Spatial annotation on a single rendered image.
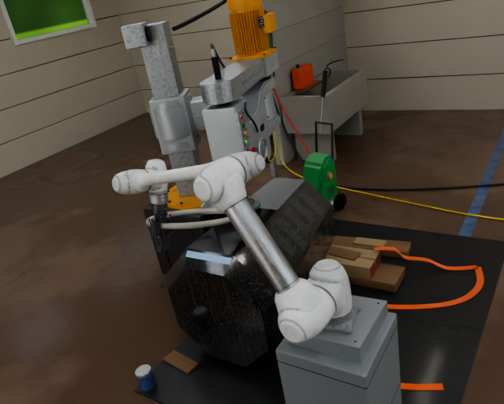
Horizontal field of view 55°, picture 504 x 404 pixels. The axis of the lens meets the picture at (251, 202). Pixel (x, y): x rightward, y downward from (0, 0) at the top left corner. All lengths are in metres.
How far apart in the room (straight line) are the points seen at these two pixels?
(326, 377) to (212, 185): 0.91
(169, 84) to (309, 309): 2.18
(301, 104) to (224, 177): 4.14
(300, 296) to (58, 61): 8.11
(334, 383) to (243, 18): 2.36
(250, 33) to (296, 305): 2.12
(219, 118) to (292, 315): 1.46
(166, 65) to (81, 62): 6.31
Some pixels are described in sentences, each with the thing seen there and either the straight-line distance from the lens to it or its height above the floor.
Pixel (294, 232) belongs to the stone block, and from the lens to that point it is 3.09.
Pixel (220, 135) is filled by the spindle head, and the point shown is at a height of 1.40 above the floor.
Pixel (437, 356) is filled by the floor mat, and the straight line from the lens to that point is 3.21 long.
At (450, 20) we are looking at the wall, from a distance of 7.42.
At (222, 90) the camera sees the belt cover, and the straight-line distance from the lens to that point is 2.82.
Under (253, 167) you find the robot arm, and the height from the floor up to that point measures 1.56.
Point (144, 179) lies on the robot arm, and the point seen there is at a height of 1.51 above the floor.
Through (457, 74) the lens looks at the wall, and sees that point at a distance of 7.54.
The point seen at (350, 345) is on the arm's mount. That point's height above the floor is 0.88.
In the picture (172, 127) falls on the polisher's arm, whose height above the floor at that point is 1.36.
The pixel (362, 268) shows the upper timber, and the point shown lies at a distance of 3.65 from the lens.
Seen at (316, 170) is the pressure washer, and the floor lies 0.48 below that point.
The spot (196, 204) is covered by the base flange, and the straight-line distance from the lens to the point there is 3.59.
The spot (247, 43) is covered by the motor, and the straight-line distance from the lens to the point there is 3.41.
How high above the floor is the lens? 2.22
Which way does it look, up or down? 25 degrees down
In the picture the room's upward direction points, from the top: 11 degrees counter-clockwise
